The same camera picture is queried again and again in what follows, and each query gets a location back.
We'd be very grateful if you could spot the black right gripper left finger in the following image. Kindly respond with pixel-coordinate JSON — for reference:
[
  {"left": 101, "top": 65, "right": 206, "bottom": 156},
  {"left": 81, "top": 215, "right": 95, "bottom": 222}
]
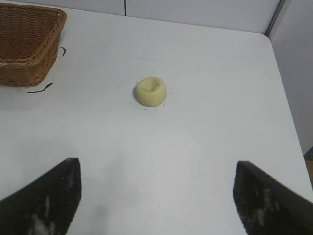
[{"left": 0, "top": 157, "right": 82, "bottom": 235}]

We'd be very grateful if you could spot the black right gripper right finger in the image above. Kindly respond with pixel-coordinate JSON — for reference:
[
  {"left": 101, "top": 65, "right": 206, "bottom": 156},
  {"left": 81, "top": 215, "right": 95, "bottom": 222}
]
[{"left": 233, "top": 160, "right": 313, "bottom": 235}]

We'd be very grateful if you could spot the pale yellow egg yolk pastry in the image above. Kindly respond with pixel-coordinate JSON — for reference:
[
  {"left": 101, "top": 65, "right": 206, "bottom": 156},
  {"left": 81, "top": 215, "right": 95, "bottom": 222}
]
[{"left": 133, "top": 76, "right": 167, "bottom": 108}]

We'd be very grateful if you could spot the brown woven wicker basket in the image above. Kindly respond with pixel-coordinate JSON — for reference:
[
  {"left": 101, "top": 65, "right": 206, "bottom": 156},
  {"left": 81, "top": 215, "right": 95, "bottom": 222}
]
[{"left": 0, "top": 2, "right": 68, "bottom": 88}]

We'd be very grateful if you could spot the grey metal frame post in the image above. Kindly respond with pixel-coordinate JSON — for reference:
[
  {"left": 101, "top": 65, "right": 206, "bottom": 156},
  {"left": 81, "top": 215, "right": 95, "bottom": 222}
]
[{"left": 265, "top": 0, "right": 287, "bottom": 37}]

